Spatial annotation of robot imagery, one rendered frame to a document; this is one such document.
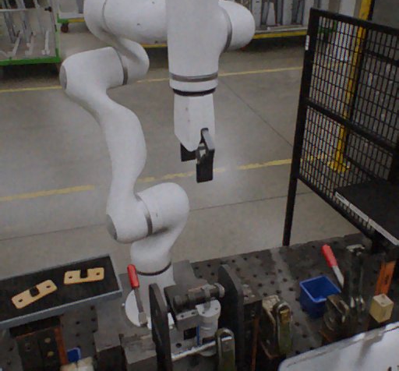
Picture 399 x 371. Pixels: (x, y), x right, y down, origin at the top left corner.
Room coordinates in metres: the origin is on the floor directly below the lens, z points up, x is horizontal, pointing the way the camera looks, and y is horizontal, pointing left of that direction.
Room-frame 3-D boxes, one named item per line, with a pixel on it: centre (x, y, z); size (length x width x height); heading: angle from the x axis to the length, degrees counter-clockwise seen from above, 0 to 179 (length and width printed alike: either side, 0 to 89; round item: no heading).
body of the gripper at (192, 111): (0.73, 0.01, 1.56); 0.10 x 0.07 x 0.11; 20
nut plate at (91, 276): (0.74, 0.26, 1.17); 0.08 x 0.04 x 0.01; 100
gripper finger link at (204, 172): (0.68, -0.01, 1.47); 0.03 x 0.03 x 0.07; 20
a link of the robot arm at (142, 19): (0.85, 0.05, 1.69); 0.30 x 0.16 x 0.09; 34
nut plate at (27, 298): (0.69, 0.35, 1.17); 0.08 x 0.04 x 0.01; 132
